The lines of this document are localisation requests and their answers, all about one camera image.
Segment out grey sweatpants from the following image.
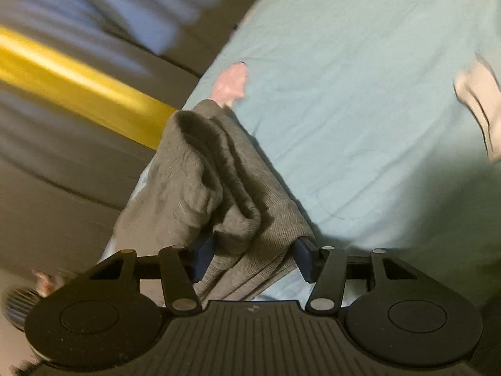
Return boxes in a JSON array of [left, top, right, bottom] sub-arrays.
[[112, 100, 313, 303]]

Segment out grey curtain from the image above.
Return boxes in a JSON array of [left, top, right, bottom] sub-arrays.
[[1, 0, 255, 276]]

